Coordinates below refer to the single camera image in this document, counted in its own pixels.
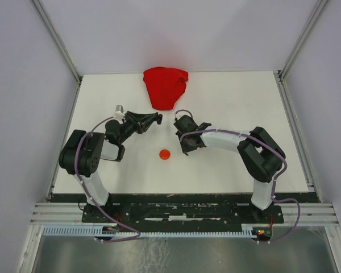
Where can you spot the white cable duct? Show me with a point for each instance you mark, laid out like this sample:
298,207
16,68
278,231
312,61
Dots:
105,231

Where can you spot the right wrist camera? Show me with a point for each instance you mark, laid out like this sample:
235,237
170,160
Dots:
178,114

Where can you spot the left aluminium frame post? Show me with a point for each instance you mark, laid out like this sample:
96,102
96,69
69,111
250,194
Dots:
56,38

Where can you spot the aluminium frame post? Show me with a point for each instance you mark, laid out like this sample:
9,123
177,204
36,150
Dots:
311,23
56,38

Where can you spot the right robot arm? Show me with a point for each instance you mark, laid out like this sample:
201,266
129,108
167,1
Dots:
263,158

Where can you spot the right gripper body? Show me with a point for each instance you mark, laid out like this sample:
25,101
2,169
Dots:
186,145

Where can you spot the black earbud charging case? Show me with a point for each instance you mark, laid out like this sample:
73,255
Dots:
159,119

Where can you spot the orange earbud charging case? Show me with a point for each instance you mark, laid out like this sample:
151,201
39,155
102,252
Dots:
164,154

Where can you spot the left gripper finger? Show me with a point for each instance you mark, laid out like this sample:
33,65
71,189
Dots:
136,117
145,123

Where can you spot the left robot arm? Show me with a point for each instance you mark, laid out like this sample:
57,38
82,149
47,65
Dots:
83,151

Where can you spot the right aluminium frame post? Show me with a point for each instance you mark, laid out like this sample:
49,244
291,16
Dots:
311,23

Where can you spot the red cloth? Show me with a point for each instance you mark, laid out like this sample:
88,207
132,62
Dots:
165,86

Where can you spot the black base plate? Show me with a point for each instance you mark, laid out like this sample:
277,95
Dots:
147,212

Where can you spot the aluminium front rail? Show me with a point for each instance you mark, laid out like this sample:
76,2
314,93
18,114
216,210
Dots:
48,213

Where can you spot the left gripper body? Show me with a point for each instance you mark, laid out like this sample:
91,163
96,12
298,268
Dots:
131,125

